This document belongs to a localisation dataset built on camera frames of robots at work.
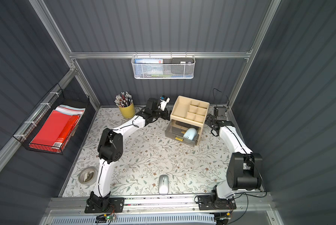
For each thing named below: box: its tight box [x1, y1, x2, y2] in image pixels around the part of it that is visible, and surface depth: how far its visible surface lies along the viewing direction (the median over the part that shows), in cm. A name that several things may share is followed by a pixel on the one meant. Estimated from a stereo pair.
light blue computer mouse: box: [183, 127, 198, 141], surface depth 82 cm
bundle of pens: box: [114, 91, 133, 108], surface depth 102 cm
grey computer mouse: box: [158, 174, 169, 196], surface depth 82 cm
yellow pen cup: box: [118, 102, 136, 120], surface depth 108 cm
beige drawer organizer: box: [169, 95, 210, 142], surface depth 85 cm
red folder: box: [29, 109, 81, 153], surface depth 71 cm
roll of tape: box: [78, 165, 99, 186], surface depth 82 cm
